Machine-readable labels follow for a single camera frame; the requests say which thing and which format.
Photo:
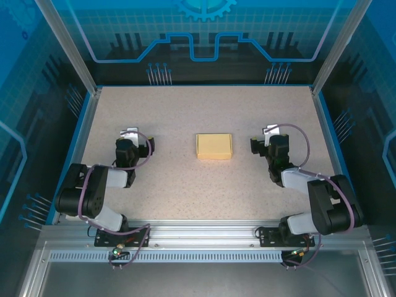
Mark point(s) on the metal front shelf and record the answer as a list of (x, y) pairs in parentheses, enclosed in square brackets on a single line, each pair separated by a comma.
[(201, 281)]

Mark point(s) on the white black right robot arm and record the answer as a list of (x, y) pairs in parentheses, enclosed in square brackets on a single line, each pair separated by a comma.
[(297, 179)]

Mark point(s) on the aluminium side rail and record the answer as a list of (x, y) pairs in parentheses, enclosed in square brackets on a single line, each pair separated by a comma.
[(332, 154), (83, 154)]

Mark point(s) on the aluminium front rail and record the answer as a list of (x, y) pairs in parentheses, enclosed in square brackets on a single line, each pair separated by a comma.
[(201, 232)]

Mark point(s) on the yellow paper box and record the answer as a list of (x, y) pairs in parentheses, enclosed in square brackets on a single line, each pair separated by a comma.
[(213, 147)]

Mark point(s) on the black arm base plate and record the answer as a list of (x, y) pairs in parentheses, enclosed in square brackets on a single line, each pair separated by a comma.
[(266, 236), (140, 238)]

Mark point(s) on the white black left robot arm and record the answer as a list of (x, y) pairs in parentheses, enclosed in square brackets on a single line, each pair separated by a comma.
[(116, 178)]

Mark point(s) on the aluminium frame post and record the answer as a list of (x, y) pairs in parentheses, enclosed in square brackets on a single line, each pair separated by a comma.
[(72, 46), (335, 46)]

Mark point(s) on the blue printed side panel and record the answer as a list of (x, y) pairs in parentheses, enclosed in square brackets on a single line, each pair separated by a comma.
[(24, 123), (371, 123)]

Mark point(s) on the small connector with LED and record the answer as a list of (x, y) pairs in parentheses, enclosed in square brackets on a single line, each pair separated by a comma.
[(298, 253), (117, 251)]

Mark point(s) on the blue printed back panel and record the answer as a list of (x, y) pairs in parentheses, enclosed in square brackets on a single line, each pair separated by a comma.
[(201, 71)]

